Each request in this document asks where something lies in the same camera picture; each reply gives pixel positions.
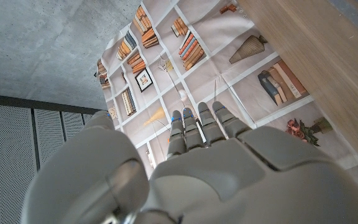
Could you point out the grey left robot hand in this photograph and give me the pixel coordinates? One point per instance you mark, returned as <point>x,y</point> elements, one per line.
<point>228,180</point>

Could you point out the printed bookshelf backdrop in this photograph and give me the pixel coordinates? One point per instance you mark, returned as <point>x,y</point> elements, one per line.
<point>204,71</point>

